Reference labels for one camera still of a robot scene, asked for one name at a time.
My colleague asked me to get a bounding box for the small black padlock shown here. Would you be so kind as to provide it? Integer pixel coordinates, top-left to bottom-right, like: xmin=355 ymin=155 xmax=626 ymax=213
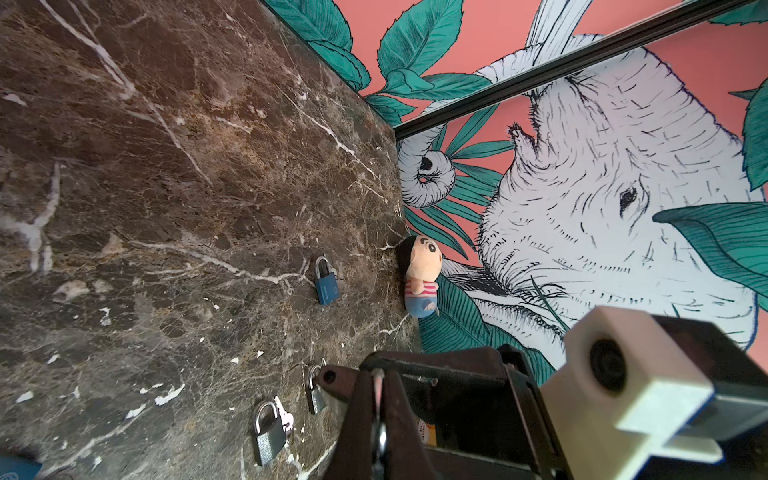
xmin=305 ymin=364 xmax=326 ymax=415
xmin=251 ymin=396 xmax=295 ymax=467

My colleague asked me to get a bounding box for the blue padlock with keys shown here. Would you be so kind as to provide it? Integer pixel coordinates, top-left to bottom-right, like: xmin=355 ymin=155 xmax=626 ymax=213
xmin=0 ymin=454 xmax=42 ymax=480

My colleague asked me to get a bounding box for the plush doll striped shirt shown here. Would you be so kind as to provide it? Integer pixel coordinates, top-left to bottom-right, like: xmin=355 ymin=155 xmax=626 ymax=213
xmin=396 ymin=235 xmax=444 ymax=319

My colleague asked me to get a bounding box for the black right corner frame post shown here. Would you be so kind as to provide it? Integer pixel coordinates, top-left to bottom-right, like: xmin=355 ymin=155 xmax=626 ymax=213
xmin=394 ymin=0 xmax=750 ymax=141

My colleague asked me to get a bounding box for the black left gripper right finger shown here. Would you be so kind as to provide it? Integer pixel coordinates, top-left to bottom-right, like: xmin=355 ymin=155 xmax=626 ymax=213
xmin=383 ymin=370 xmax=438 ymax=480

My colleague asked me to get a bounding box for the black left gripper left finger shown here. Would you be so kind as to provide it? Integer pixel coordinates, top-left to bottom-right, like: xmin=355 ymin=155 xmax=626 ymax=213
xmin=324 ymin=371 xmax=375 ymax=480

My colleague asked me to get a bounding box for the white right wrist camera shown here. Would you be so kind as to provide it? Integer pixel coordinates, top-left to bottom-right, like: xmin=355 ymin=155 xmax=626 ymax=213
xmin=539 ymin=305 xmax=768 ymax=480

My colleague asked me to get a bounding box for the blue padlock silver shackle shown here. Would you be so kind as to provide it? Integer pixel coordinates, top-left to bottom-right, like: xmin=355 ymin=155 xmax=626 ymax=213
xmin=314 ymin=256 xmax=340 ymax=305

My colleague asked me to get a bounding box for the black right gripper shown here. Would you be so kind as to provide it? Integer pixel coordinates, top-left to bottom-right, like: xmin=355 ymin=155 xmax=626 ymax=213
xmin=314 ymin=344 xmax=571 ymax=480

